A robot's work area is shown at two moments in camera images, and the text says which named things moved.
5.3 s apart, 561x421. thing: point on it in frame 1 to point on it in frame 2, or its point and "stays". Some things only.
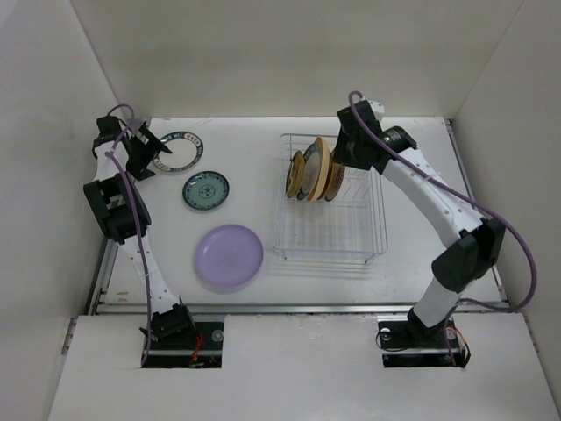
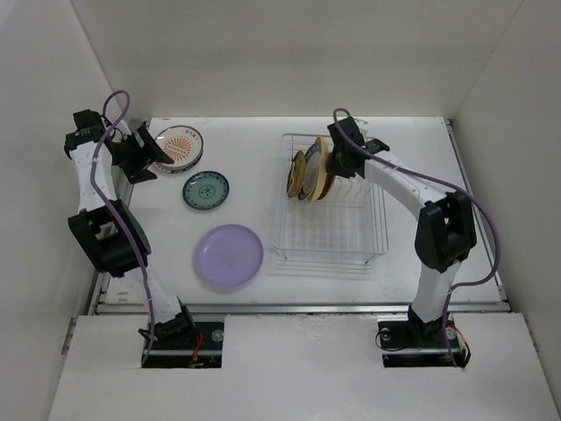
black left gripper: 151,150 stays
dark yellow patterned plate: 295,174 stays
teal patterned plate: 206,190 stays
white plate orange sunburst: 337,174 to 184,146
